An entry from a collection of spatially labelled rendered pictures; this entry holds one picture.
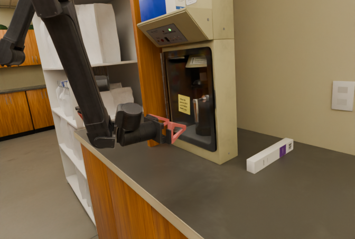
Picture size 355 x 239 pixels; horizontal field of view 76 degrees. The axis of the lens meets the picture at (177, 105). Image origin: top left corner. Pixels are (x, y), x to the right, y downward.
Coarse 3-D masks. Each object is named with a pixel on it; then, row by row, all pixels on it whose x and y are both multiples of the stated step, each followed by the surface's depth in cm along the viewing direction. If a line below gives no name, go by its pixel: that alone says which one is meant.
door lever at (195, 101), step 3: (204, 96) 85; (195, 99) 82; (198, 99) 83; (201, 99) 84; (204, 99) 85; (195, 102) 82; (198, 102) 83; (195, 105) 83; (198, 105) 83; (195, 108) 83; (198, 108) 83; (195, 111) 83; (198, 111) 83; (195, 114) 84; (198, 114) 84; (195, 117) 84; (198, 117) 84; (195, 120) 84; (198, 120) 84
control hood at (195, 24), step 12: (180, 12) 72; (192, 12) 71; (204, 12) 74; (144, 24) 89; (156, 24) 85; (168, 24) 81; (180, 24) 77; (192, 24) 73; (204, 24) 74; (192, 36) 79; (204, 36) 76
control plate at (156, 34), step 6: (174, 24) 79; (150, 30) 91; (156, 30) 88; (168, 30) 84; (174, 30) 82; (156, 36) 93; (162, 36) 90; (168, 36) 88; (174, 36) 85; (180, 36) 83; (162, 42) 94; (168, 42) 92; (174, 42) 89
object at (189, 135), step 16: (192, 48) 85; (208, 48) 79; (176, 64) 95; (192, 64) 87; (208, 64) 80; (176, 80) 97; (192, 80) 89; (208, 80) 82; (176, 96) 99; (192, 96) 91; (208, 96) 84; (176, 112) 102; (192, 112) 93; (208, 112) 85; (176, 128) 104; (192, 128) 95; (208, 128) 87; (208, 144) 89
